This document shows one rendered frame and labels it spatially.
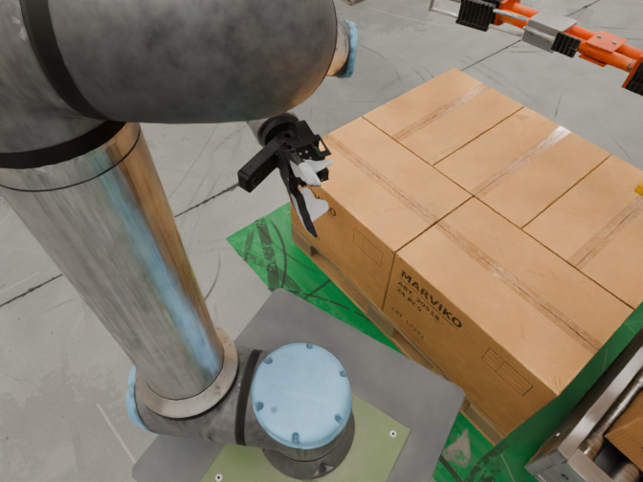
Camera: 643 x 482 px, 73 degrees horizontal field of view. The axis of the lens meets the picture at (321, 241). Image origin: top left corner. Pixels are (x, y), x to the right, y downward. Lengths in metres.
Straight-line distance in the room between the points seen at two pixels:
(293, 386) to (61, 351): 1.55
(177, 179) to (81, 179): 2.21
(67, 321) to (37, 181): 1.86
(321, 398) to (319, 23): 0.52
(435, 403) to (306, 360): 0.40
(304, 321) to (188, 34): 0.88
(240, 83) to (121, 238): 0.18
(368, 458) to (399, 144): 1.23
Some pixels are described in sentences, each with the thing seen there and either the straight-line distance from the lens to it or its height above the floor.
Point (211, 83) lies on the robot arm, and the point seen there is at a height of 1.56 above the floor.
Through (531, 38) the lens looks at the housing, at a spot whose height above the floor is 1.25.
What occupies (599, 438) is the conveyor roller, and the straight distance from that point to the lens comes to 1.35.
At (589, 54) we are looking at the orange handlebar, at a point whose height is 1.27.
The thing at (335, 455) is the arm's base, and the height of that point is 0.83.
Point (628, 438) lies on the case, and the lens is 1.31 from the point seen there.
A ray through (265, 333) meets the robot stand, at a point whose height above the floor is 0.75.
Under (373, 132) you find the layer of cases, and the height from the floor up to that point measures 0.54.
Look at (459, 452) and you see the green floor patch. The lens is 1.79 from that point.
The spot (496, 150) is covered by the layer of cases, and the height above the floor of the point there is 0.54.
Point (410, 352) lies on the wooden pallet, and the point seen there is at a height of 0.02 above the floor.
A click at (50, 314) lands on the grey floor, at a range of 2.25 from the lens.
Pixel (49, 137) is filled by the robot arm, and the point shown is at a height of 1.52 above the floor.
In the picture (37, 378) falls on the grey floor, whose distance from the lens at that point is 2.12.
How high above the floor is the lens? 1.69
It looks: 52 degrees down
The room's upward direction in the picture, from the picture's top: straight up
